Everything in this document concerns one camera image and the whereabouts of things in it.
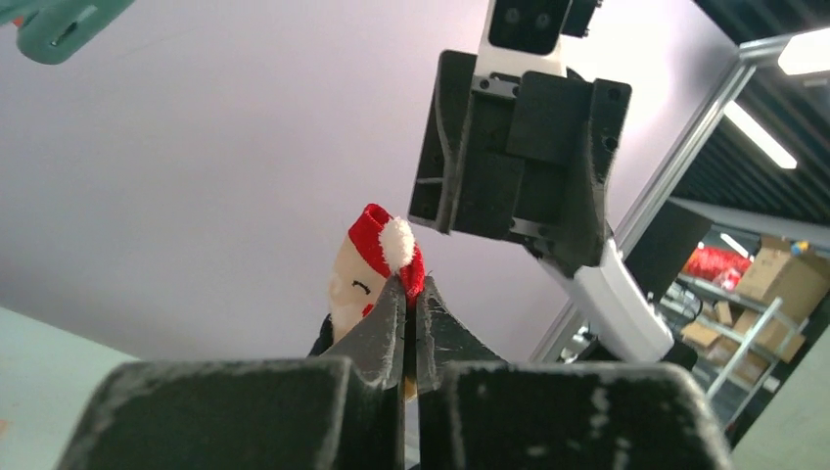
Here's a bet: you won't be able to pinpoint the navy santa sock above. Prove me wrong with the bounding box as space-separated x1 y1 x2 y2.
307 203 428 400

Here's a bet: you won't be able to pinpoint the teal clothespin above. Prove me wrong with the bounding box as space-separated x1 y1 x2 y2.
1 0 133 66

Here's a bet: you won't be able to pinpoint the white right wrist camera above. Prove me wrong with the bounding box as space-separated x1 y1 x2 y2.
474 0 603 79

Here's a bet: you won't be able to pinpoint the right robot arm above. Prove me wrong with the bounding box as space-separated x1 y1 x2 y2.
408 50 695 367

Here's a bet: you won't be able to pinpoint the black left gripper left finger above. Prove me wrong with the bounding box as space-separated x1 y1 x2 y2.
58 278 407 469

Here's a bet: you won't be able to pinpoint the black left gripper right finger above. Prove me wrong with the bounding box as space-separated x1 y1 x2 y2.
414 279 733 469

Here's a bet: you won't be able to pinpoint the cardboard boxes on shelf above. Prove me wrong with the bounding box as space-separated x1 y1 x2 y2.
681 236 829 384

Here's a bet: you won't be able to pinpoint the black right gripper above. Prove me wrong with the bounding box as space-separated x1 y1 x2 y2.
408 50 632 278

